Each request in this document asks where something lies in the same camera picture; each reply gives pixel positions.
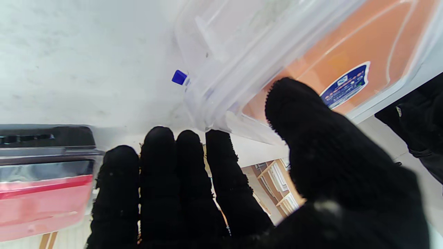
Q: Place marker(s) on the black plastic tray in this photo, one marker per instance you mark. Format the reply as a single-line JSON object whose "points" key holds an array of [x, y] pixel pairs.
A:
{"points": [[45, 138]]}

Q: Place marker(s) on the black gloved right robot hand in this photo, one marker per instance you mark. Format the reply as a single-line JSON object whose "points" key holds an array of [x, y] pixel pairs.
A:
{"points": [[328, 180]]}

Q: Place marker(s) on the printed room scene backdrop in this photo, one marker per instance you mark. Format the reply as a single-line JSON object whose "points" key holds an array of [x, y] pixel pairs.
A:
{"points": [[273, 183]]}

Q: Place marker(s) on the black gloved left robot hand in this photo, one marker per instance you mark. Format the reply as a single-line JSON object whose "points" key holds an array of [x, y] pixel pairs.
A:
{"points": [[422, 128]]}

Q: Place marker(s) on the red container lid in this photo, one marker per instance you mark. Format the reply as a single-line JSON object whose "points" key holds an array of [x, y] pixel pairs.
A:
{"points": [[41, 204]]}

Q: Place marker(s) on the clear container with blue clips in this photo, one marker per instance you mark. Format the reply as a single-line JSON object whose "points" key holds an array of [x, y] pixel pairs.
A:
{"points": [[221, 41]]}

